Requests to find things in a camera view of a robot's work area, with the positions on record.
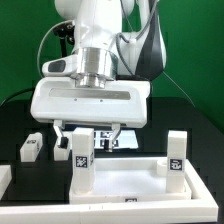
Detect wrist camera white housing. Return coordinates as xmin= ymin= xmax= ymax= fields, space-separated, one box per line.
xmin=42 ymin=54 xmax=78 ymax=78

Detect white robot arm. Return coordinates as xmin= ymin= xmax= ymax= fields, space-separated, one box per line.
xmin=31 ymin=0 xmax=166 ymax=149

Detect tag marker sheet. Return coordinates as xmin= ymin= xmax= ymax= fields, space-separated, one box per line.
xmin=94 ymin=130 xmax=138 ymax=149

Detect black cables on table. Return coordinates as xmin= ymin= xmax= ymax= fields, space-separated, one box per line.
xmin=0 ymin=87 xmax=38 ymax=108

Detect grey camera cable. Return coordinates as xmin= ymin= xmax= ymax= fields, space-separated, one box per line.
xmin=36 ymin=19 xmax=73 ymax=74

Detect white desk top tray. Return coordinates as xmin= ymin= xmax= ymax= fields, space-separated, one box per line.
xmin=69 ymin=157 xmax=192 ymax=204

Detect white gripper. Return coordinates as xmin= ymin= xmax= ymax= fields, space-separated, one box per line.
xmin=30 ymin=78 xmax=150 ymax=152

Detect camera on black stand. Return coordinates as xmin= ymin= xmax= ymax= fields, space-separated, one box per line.
xmin=53 ymin=21 xmax=75 ymax=57

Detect white block left edge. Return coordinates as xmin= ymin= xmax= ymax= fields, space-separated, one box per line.
xmin=0 ymin=165 xmax=12 ymax=200

